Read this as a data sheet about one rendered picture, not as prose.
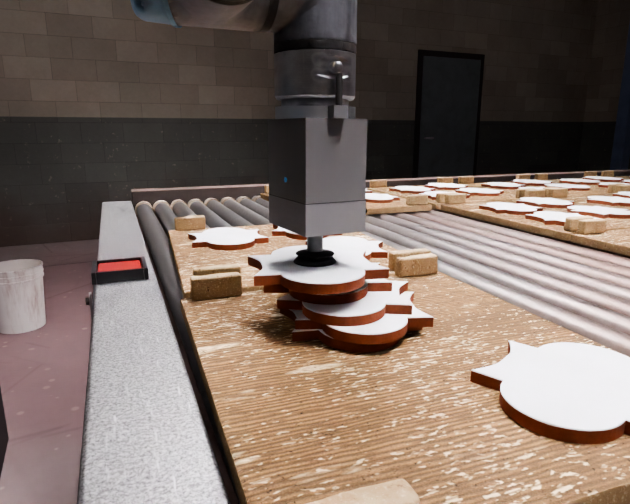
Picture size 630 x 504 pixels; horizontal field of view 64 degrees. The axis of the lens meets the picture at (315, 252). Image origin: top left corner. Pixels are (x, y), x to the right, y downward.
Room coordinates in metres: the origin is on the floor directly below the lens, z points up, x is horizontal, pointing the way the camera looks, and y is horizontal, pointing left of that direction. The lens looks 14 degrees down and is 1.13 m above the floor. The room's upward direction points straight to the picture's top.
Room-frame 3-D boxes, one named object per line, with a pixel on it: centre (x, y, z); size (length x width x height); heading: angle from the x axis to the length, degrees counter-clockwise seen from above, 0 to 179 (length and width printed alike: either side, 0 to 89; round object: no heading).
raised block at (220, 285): (0.56, 0.12, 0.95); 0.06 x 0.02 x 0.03; 110
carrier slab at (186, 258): (0.83, 0.06, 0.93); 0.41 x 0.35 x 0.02; 18
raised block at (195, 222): (0.97, 0.24, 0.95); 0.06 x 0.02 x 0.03; 108
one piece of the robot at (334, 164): (0.49, -0.01, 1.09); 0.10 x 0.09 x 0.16; 118
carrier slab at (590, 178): (1.84, -1.08, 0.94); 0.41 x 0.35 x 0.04; 23
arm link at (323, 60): (0.49, 0.00, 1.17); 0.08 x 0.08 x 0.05
